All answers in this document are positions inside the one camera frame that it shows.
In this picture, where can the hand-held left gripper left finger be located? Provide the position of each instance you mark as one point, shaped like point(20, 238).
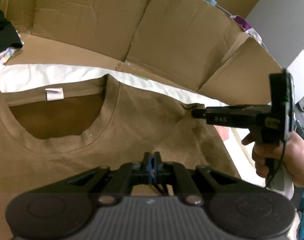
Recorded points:
point(149, 166)

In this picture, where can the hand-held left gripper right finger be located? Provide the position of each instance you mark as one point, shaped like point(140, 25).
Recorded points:
point(155, 166)

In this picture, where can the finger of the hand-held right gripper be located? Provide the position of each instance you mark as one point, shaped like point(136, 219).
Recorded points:
point(199, 113)

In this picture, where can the brown printed t-shirt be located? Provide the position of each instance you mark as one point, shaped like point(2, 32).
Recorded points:
point(132, 120)

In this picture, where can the person's right hand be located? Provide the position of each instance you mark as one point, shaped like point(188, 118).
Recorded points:
point(297, 160)

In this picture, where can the purple packet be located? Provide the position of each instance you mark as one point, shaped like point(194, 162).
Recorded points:
point(244, 25)

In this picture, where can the brown cardboard sheet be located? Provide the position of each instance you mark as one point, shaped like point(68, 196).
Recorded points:
point(167, 30)

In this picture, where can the white printed bedsheet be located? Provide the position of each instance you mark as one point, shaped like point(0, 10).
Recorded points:
point(66, 72)

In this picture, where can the pastel patterned cloth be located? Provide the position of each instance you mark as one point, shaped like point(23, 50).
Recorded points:
point(3, 56)

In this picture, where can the black garment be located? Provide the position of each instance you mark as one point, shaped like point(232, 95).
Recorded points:
point(4, 35)

